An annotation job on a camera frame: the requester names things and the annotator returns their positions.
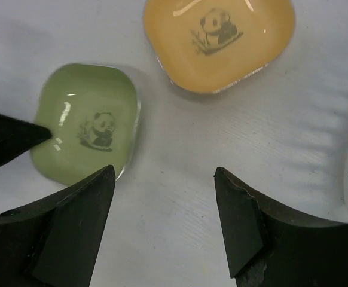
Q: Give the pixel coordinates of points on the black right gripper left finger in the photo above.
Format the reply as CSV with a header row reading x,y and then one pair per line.
x,y
55,241

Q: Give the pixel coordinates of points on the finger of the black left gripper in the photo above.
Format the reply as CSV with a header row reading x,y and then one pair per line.
x,y
17,137

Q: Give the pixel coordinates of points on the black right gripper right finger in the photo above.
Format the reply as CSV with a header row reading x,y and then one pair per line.
x,y
268,243

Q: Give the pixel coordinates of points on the green square panda dish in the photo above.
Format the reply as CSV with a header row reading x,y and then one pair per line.
x,y
93,113

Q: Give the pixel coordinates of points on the yellow square panda dish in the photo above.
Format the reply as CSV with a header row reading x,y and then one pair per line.
x,y
207,46

